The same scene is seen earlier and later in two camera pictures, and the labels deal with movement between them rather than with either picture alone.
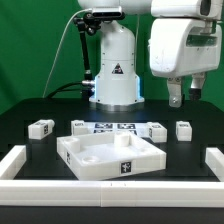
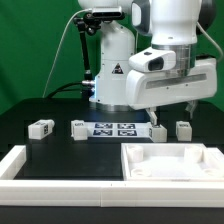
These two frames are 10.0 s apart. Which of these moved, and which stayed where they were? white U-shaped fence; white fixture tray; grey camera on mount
Moved: white fixture tray
Stayed: white U-shaped fence; grey camera on mount
